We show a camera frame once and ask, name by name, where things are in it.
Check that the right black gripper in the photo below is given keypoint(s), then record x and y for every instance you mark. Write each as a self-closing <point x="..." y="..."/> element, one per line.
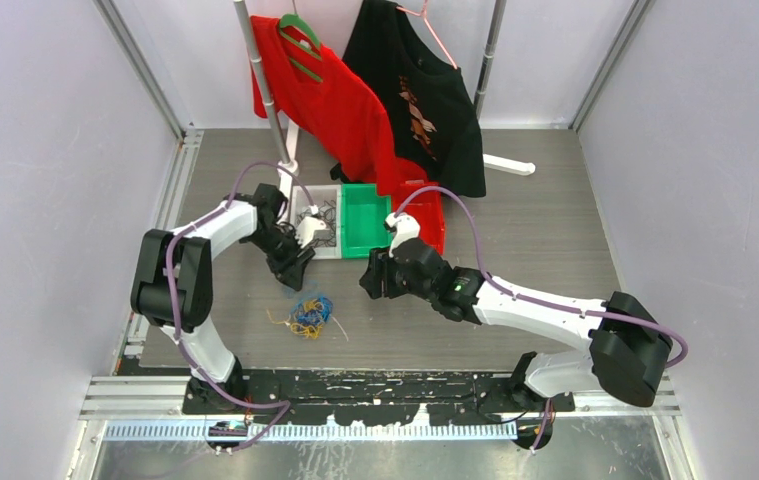
<point x="380" y="268"/>

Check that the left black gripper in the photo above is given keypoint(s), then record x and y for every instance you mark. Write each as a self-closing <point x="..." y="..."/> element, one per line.
<point x="290" y="270"/>

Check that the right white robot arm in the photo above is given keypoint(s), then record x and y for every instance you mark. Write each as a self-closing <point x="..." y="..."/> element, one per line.
<point x="614" y="345"/>

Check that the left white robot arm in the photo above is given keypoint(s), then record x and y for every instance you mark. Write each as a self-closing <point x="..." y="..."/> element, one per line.
<point x="173" y="287"/>

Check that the white plastic bin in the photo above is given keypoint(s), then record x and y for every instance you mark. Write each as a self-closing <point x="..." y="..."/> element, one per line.
<point x="315" y="211"/>

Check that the green plastic bin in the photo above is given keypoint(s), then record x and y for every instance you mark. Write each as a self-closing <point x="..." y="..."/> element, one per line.
<point x="363" y="213"/>

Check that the red plastic bin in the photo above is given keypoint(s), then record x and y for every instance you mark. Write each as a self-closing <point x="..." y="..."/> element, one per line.
<point x="426" y="209"/>

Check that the white clothes rack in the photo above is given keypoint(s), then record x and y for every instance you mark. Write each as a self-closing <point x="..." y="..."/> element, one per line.
<point x="287" y="167"/>

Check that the black t-shirt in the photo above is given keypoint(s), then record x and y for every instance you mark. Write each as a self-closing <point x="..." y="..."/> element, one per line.
<point x="437" y="136"/>

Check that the red t-shirt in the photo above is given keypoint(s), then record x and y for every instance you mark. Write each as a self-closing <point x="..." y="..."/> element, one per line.
<point x="325" y="98"/>

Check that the green clothes hanger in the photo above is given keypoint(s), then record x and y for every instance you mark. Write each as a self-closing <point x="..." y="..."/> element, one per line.
<point x="304" y="47"/>

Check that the pink clothes hanger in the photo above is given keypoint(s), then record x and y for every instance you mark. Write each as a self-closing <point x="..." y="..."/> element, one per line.
<point x="423" y="14"/>

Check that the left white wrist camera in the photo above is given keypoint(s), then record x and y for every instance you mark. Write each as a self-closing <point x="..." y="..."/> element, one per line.
<point x="311" y="228"/>

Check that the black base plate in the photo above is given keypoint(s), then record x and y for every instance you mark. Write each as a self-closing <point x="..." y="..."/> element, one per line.
<point x="380" y="398"/>

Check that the white slotted cable duct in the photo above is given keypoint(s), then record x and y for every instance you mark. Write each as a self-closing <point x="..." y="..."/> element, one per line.
<point x="233" y="431"/>

